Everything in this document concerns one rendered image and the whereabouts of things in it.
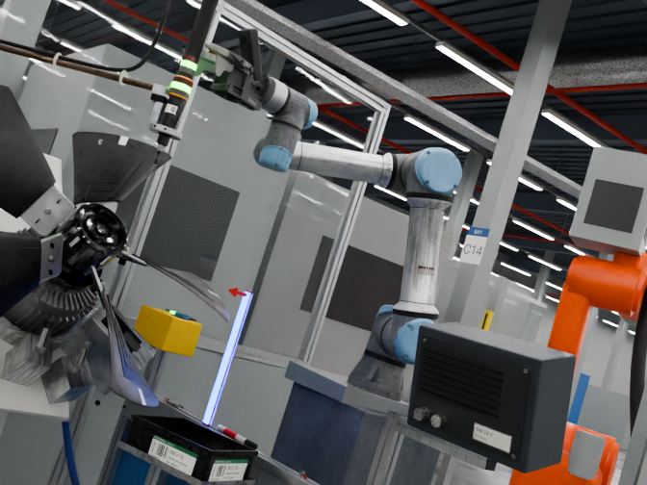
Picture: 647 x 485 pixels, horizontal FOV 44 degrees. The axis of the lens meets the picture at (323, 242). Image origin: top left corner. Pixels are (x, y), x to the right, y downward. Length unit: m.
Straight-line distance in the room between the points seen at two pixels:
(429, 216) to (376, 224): 3.98
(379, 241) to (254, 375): 3.20
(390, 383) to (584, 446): 3.15
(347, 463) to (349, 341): 4.02
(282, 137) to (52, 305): 0.65
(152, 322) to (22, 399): 0.54
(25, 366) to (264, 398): 1.47
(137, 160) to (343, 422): 0.80
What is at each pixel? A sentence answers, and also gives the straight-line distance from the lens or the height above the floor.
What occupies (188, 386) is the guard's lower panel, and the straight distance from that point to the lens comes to 2.77.
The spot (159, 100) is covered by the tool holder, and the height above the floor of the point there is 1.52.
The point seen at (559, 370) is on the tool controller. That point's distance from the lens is 1.38.
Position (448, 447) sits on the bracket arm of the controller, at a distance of 1.47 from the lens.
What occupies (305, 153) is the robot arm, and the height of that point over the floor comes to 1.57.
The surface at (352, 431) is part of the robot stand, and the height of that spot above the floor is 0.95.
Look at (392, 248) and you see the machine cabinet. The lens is 6.07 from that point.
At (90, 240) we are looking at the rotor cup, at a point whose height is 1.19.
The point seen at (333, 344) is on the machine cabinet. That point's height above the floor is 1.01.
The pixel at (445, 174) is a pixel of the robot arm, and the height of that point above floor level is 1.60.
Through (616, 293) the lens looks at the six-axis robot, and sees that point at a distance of 5.39.
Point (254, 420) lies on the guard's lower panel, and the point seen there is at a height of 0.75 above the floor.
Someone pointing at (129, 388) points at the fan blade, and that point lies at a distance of 1.52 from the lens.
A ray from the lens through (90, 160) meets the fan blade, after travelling 1.87.
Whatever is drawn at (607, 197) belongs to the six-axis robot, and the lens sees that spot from 5.42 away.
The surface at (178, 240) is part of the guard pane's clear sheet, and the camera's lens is 2.64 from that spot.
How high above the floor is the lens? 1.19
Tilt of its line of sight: 5 degrees up
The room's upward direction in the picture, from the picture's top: 18 degrees clockwise
